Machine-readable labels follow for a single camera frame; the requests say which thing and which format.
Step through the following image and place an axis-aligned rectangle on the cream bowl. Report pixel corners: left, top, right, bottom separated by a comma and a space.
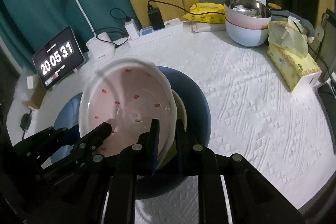
157, 90, 188, 165

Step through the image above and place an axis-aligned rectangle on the black round device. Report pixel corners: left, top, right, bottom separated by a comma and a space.
20, 113, 32, 139

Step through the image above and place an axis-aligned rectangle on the black power adapter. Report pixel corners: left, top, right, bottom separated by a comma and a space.
147, 5, 165, 31

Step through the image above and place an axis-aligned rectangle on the soft yellow tissue pack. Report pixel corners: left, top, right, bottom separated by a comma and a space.
268, 15, 309, 58

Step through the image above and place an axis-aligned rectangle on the white power strip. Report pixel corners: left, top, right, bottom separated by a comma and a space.
128, 18, 184, 48

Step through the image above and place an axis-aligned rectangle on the light blue bowl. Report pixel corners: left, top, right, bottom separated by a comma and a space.
226, 21, 269, 47

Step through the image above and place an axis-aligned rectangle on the blue plate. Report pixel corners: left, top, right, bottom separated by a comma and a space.
52, 93, 84, 164

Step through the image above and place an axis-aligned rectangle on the yellow tissue box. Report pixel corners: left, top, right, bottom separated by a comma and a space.
267, 43, 322, 92

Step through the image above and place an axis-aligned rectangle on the white charger plug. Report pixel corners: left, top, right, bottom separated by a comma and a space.
124, 19, 139, 41

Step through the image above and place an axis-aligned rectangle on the steel bowl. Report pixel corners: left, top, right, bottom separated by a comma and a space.
224, 0, 272, 18

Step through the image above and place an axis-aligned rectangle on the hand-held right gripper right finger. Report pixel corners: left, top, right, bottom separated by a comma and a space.
175, 119, 305, 224

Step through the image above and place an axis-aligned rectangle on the yellow wipes pack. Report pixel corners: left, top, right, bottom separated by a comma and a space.
182, 2, 226, 24

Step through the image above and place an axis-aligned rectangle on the tablet with clock display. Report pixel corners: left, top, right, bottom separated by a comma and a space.
33, 26, 85, 90

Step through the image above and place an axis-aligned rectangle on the cardboard box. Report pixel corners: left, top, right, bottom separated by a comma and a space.
21, 85, 48, 110

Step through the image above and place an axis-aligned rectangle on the white desk lamp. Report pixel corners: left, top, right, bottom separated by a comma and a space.
44, 0, 116, 60

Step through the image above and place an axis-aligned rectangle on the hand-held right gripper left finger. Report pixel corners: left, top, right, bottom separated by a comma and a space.
63, 119, 160, 224

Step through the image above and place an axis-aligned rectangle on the white bowl pink spotted inside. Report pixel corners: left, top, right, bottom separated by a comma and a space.
78, 57, 176, 159

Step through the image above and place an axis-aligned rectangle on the black adapter cable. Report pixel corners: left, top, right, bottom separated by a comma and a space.
147, 0, 227, 17

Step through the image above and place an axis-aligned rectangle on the large teal curtain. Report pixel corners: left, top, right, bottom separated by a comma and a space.
0, 0, 142, 77

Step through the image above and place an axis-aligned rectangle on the white flat packet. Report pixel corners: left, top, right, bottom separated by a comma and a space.
192, 22, 228, 33

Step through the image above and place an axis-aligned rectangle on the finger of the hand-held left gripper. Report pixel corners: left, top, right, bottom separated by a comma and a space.
39, 127, 80, 148
70, 120, 117, 162

